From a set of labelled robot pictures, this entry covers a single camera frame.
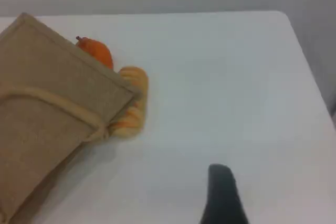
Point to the orange pear-shaped pastry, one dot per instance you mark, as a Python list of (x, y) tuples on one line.
[(101, 52)]

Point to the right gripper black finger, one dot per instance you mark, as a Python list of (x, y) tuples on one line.
[(223, 197)]

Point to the striped long bread roll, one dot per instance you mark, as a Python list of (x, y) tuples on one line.
[(136, 119)]

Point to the brown jute tote bag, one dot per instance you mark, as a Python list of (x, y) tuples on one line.
[(47, 119)]

